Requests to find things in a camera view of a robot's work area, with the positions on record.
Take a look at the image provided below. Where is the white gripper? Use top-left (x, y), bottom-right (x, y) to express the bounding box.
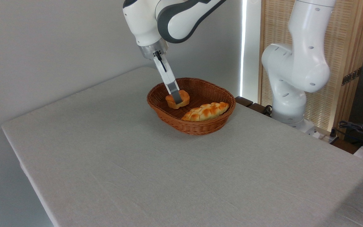
top-left (153, 54), bottom-right (184, 105)

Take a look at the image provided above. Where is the round orange bread roll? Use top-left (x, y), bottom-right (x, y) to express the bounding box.
top-left (165, 90), bottom-right (190, 109)

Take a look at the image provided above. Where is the long braided bread loaf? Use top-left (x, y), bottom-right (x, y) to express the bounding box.
top-left (181, 102), bottom-right (230, 122)

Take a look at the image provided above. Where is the brown wicker basket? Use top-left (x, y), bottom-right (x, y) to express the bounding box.
top-left (147, 78), bottom-right (236, 136)

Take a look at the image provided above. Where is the dark wooden side table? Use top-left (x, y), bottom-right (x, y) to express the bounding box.
top-left (235, 96), bottom-right (272, 117)

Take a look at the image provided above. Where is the grey tablecloth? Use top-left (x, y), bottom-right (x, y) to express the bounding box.
top-left (1, 67), bottom-right (363, 227)

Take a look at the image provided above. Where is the dark metal screen hinge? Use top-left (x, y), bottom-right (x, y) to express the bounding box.
top-left (342, 67), bottom-right (362, 86)

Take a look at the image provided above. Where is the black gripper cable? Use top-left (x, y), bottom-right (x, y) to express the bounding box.
top-left (155, 51), bottom-right (167, 72)

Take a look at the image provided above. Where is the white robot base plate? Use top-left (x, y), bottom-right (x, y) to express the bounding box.
top-left (290, 119), bottom-right (322, 139)

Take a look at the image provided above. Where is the black cable bundle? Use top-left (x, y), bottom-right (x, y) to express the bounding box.
top-left (330, 120), bottom-right (363, 148)

